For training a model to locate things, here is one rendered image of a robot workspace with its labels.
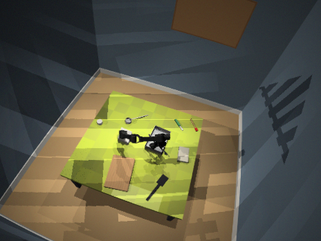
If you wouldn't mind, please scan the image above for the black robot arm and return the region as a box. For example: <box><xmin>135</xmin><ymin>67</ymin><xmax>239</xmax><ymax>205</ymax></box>
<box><xmin>119</xmin><ymin>130</ymin><xmax>170</xmax><ymax>148</ymax></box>

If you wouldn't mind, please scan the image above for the wooden board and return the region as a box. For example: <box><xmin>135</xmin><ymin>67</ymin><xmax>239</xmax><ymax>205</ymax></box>
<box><xmin>104</xmin><ymin>154</ymin><xmax>135</xmax><ymax>191</ymax></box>

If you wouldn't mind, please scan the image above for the black spatula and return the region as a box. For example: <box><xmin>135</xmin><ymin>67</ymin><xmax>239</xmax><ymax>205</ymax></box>
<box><xmin>146</xmin><ymin>174</ymin><xmax>169</xmax><ymax>201</ymax></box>

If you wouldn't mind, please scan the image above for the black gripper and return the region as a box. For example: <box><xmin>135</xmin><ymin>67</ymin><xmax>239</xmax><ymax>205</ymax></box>
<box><xmin>149</xmin><ymin>141</ymin><xmax>158</xmax><ymax>150</ymax></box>

